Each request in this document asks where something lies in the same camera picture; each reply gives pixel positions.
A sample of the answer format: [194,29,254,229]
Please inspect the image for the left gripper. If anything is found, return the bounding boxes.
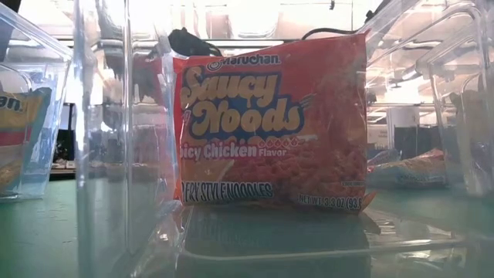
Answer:
[167,27,224,58]

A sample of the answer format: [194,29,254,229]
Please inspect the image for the clear plastic bin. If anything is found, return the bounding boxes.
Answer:
[73,0,494,278]
[0,2,73,202]
[415,0,494,200]

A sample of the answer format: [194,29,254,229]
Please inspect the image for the red Saucy Noods packet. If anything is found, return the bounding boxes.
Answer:
[172,32,377,213]

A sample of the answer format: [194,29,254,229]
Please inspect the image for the yellow Maruchan ramen packet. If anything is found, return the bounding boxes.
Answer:
[0,87,53,194]

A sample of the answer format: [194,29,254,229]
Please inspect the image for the blue-edged Maruchan ramen packet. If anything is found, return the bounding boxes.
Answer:
[366,151,448,189]

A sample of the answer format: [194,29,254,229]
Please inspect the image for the linear ceiling light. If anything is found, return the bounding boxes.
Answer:
[57,37,286,49]

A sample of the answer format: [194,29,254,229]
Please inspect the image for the black panel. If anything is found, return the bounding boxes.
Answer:
[57,103,76,161]

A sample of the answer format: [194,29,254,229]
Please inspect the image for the white flat box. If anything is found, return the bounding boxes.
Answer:
[51,160,76,171]

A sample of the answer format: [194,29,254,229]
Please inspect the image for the black cabinet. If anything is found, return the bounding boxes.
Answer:
[393,126,443,160]

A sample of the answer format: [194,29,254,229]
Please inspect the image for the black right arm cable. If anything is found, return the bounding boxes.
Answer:
[300,25,362,41]

